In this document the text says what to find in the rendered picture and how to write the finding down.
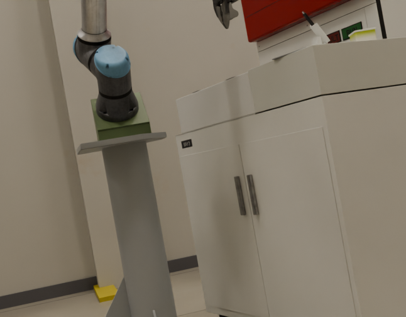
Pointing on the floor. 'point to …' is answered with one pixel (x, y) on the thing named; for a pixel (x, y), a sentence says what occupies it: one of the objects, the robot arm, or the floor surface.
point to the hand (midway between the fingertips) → (224, 25)
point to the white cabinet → (307, 207)
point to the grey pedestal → (136, 228)
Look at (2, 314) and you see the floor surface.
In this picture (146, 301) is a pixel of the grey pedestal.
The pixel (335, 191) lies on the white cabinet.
